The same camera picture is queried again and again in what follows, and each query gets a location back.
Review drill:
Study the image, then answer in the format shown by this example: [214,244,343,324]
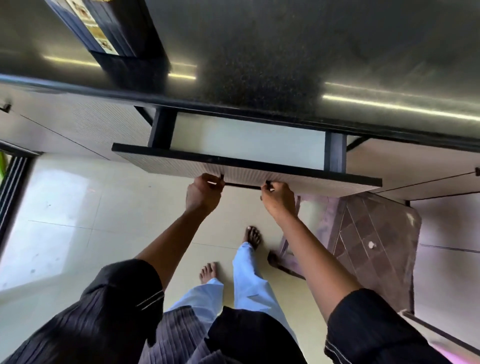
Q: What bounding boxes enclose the black striped shirt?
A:
[0,259,452,364]

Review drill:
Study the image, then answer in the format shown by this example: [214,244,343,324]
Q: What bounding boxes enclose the person's right hand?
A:
[260,181,298,222]

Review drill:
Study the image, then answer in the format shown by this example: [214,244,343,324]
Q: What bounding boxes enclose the person's left forearm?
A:
[135,208,211,292]

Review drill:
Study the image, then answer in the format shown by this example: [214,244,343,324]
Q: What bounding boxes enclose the light blue trousers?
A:
[167,242,299,344]

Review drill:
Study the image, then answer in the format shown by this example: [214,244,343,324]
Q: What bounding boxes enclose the black sliding door frame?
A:
[0,141,43,259]

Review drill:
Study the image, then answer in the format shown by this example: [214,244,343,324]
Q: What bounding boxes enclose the person's left foot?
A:
[199,262,219,285]

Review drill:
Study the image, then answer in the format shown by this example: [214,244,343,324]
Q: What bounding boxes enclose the person's foot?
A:
[243,226,262,251]
[199,262,219,285]

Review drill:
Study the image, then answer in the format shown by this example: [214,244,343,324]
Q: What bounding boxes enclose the white drawer with black handle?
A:
[112,108,383,198]

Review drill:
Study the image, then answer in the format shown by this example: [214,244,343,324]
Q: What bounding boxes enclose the person's right forearm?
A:
[271,211,363,323]

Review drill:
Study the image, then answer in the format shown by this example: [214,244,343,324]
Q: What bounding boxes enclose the brown plastic stool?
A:
[267,193,423,314]

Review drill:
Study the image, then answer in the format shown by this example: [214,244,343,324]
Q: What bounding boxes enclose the tall white cabinet door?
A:
[409,190,480,351]

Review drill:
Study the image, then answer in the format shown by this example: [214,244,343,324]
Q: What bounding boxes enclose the dark blue box with label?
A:
[44,0,168,61]

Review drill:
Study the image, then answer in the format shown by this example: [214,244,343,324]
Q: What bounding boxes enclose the white ribbed cabinet door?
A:
[346,136,480,202]
[0,83,154,163]

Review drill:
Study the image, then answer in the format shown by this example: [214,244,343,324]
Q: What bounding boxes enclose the person's right foot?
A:
[243,226,262,251]

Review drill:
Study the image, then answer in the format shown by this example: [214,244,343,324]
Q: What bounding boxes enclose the person's left hand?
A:
[185,173,226,217]

